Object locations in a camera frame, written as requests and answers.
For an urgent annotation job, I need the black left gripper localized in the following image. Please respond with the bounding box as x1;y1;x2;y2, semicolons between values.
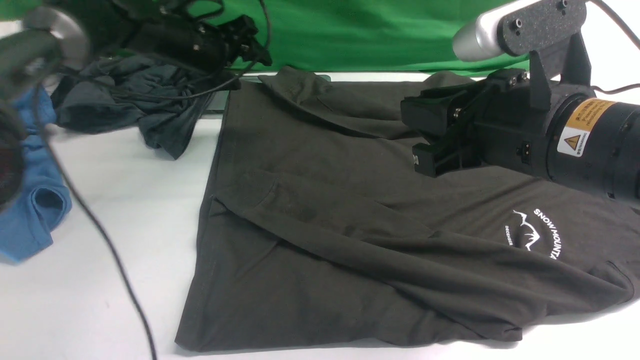
125;14;273;71

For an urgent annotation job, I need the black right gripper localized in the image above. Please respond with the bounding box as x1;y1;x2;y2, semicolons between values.
400;70;595;178

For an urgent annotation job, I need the dark gray long-sleeve top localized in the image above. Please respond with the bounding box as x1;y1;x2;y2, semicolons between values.
175;68;639;353

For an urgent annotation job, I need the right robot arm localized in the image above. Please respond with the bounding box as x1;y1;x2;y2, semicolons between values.
400;69;639;208

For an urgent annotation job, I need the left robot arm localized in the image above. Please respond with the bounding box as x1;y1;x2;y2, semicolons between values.
0;0;273;211

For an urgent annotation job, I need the dark teal crumpled garment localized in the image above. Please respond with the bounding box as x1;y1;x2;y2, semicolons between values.
51;55;234;159

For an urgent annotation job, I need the green backdrop cloth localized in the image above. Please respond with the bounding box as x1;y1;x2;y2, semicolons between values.
0;0;531;77

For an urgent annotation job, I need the blue crumpled garment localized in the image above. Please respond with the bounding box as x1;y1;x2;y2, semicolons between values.
0;88;73;264

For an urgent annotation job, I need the metal table cable hatch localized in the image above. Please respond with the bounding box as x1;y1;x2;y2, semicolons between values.
200;74;332;119

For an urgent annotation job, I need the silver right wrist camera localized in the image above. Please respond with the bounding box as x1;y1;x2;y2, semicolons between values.
452;0;592;111

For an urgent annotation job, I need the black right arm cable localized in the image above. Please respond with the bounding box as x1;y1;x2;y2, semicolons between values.
587;0;640;96

